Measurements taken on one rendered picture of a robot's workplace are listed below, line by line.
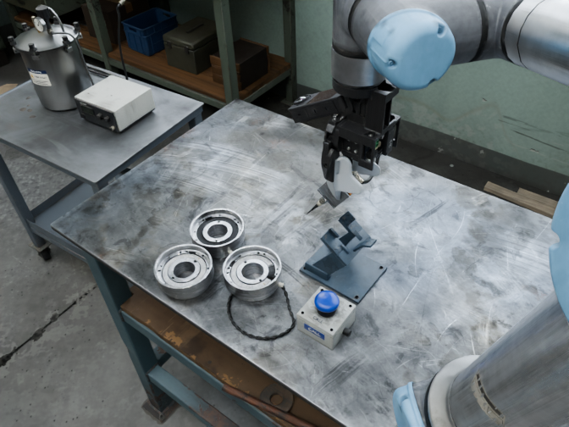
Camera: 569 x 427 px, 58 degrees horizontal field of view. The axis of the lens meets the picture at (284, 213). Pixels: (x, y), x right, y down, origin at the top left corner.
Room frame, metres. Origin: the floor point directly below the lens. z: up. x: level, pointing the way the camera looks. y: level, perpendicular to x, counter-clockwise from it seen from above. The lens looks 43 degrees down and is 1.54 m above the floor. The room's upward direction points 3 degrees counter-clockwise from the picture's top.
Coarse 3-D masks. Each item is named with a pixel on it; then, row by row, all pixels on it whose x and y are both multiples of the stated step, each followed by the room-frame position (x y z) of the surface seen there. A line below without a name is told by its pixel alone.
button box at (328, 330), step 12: (324, 288) 0.55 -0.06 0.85; (312, 300) 0.52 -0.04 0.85; (300, 312) 0.50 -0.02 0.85; (312, 312) 0.50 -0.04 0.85; (336, 312) 0.50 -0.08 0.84; (348, 312) 0.49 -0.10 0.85; (300, 324) 0.49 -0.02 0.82; (312, 324) 0.48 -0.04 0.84; (324, 324) 0.47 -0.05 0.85; (336, 324) 0.47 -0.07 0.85; (348, 324) 0.49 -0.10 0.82; (312, 336) 0.48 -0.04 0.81; (324, 336) 0.46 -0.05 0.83; (336, 336) 0.46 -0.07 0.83; (348, 336) 0.47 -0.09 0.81
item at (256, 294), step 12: (240, 252) 0.65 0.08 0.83; (252, 252) 0.65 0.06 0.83; (264, 252) 0.65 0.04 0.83; (228, 264) 0.62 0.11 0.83; (240, 264) 0.62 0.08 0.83; (252, 264) 0.63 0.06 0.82; (264, 264) 0.62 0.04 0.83; (276, 264) 0.62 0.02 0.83; (228, 276) 0.60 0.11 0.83; (240, 276) 0.59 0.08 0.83; (264, 276) 0.59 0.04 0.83; (276, 276) 0.58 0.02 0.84; (228, 288) 0.58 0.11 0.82; (240, 288) 0.56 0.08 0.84; (264, 288) 0.56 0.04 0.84; (276, 288) 0.57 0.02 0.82; (252, 300) 0.56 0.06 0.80
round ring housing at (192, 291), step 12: (168, 252) 0.65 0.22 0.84; (180, 252) 0.66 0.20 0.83; (192, 252) 0.66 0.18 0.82; (204, 252) 0.65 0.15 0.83; (156, 264) 0.62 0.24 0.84; (180, 264) 0.63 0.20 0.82; (192, 264) 0.63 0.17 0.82; (156, 276) 0.59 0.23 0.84; (192, 276) 0.60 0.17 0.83; (204, 276) 0.59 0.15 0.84; (168, 288) 0.57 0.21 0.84; (180, 288) 0.56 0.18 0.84; (192, 288) 0.57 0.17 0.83; (204, 288) 0.58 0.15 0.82
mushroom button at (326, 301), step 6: (318, 294) 0.51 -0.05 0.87; (324, 294) 0.51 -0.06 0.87; (330, 294) 0.51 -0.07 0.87; (318, 300) 0.50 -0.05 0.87; (324, 300) 0.50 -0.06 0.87; (330, 300) 0.50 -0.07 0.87; (336, 300) 0.50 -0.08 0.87; (318, 306) 0.49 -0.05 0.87; (324, 306) 0.49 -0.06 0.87; (330, 306) 0.49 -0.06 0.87; (336, 306) 0.49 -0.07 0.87; (324, 312) 0.48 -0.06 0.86; (330, 312) 0.48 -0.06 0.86
